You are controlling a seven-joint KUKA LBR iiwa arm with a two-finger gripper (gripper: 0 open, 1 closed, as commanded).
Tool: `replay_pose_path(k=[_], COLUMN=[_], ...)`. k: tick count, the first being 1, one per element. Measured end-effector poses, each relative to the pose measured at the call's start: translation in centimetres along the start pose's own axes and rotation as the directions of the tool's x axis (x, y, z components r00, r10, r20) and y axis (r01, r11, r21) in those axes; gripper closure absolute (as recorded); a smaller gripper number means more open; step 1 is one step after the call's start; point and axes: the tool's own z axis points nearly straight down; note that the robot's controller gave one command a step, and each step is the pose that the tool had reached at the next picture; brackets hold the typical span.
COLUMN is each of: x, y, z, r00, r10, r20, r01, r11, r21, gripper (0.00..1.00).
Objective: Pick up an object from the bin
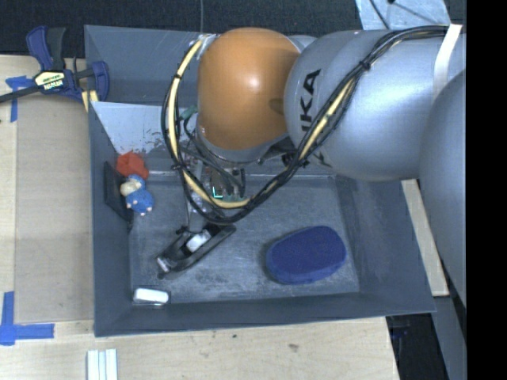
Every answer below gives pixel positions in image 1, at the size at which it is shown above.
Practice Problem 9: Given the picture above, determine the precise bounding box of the black stapler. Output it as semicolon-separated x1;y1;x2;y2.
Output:
154;222;238;281

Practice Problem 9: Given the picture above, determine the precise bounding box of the red-haired blue toy figure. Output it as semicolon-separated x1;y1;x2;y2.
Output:
115;150;156;218

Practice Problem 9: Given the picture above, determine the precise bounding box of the grey metal bin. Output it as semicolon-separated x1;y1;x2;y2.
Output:
83;24;438;338

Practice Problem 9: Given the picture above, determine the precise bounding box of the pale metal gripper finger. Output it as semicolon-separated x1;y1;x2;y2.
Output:
186;206;204;238

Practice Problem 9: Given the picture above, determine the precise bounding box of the black flat block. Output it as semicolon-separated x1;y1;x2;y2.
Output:
103;161;135;234

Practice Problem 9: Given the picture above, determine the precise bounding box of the blue oval sponge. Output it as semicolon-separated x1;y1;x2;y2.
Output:
265;225;348;286

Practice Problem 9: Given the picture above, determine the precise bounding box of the small white block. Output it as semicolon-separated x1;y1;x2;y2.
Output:
132;287;170;306

